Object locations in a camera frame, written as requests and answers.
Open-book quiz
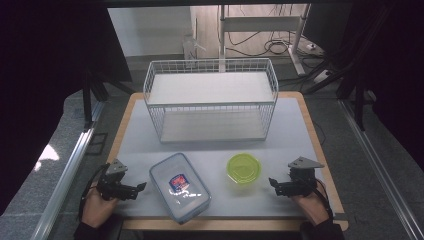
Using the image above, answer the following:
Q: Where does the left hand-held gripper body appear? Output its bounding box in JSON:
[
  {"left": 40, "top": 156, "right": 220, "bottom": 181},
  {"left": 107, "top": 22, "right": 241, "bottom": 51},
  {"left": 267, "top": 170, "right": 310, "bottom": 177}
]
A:
[{"left": 96, "top": 158, "right": 140, "bottom": 202}]

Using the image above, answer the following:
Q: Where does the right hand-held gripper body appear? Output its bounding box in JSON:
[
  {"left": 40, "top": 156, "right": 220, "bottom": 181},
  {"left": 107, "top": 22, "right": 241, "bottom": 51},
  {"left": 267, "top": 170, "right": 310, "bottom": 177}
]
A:
[{"left": 280, "top": 156, "right": 326, "bottom": 198}]

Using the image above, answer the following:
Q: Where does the round green lidded container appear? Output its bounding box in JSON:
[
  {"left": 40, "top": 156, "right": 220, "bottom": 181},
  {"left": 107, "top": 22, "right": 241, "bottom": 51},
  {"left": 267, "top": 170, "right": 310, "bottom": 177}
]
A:
[{"left": 226, "top": 152, "right": 262, "bottom": 190}]

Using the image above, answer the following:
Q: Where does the clear rectangular blue-lidded container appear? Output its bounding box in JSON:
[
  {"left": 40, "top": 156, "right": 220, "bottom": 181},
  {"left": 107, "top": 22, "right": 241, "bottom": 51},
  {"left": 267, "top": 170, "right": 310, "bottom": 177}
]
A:
[{"left": 148, "top": 152, "right": 212, "bottom": 225}]

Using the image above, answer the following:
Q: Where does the white two-tier wire rack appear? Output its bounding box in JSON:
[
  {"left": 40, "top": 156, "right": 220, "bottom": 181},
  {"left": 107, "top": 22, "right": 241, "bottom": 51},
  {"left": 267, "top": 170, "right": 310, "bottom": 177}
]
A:
[{"left": 142, "top": 57, "right": 280, "bottom": 144}]

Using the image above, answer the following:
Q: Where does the person's right hand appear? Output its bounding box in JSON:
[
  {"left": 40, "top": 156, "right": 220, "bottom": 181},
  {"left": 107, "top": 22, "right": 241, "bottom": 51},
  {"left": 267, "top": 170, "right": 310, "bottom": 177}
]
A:
[{"left": 289, "top": 182, "right": 330, "bottom": 227}]

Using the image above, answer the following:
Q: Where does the person's left hand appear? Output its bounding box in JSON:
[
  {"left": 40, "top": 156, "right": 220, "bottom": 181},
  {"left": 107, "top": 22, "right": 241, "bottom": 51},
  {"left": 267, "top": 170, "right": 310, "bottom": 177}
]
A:
[{"left": 80, "top": 189, "right": 118, "bottom": 230}]

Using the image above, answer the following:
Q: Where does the light grey table mat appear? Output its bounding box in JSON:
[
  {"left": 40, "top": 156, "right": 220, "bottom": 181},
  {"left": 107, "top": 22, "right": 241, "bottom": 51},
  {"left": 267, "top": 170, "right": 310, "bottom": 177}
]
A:
[{"left": 114, "top": 97, "right": 336, "bottom": 220}]

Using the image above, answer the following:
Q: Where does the black metal stand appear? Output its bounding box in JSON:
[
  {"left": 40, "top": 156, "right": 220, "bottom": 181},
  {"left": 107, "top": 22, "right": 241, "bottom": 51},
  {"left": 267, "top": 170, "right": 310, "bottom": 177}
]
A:
[
  {"left": 301, "top": 6, "right": 396, "bottom": 132},
  {"left": 81, "top": 68, "right": 135, "bottom": 129}
]

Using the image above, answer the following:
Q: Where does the white power strip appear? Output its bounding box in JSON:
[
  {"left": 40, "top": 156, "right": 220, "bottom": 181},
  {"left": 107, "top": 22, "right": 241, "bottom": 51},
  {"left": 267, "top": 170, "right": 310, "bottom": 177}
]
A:
[{"left": 312, "top": 69, "right": 332, "bottom": 85}]

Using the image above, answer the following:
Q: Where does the dark curtain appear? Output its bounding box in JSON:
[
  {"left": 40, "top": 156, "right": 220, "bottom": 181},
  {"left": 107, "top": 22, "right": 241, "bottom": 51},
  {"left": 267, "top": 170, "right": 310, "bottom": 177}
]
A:
[
  {"left": 334, "top": 0, "right": 424, "bottom": 171},
  {"left": 0, "top": 0, "right": 133, "bottom": 216}
]

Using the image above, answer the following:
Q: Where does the clear plastic bottle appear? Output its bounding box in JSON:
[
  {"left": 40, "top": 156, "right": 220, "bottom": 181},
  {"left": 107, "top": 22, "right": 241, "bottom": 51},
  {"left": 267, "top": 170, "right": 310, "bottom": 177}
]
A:
[{"left": 182, "top": 33, "right": 207, "bottom": 62}]

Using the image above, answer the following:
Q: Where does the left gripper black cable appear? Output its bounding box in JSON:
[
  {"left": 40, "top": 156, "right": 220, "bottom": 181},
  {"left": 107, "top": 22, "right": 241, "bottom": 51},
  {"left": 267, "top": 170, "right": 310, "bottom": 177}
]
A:
[{"left": 78, "top": 162, "right": 111, "bottom": 221}]

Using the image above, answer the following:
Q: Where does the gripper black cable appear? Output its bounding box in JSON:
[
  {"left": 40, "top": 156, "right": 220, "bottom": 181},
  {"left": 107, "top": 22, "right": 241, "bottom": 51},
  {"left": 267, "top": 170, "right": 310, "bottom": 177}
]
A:
[
  {"left": 313, "top": 178, "right": 335, "bottom": 221},
  {"left": 78, "top": 162, "right": 111, "bottom": 221}
]

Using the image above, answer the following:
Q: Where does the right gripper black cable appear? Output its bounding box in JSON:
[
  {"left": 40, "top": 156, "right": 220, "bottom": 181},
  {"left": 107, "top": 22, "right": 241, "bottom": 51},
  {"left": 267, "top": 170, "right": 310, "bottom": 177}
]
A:
[{"left": 313, "top": 178, "right": 335, "bottom": 221}]

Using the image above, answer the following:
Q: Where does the aluminium rail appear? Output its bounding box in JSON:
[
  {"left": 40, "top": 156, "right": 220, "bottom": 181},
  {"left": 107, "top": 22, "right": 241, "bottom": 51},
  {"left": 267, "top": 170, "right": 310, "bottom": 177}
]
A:
[
  {"left": 30, "top": 99, "right": 105, "bottom": 240},
  {"left": 337, "top": 99, "right": 424, "bottom": 240}
]

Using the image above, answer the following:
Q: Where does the tangle of black floor cables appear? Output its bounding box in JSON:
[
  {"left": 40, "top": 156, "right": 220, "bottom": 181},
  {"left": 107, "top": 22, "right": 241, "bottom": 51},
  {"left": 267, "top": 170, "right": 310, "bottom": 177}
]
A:
[{"left": 225, "top": 29, "right": 326, "bottom": 58}]

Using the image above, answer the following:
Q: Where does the white metal desk frame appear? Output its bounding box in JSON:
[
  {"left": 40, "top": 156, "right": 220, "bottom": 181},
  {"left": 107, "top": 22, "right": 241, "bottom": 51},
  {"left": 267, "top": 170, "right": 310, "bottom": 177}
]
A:
[{"left": 218, "top": 3, "right": 312, "bottom": 76}]

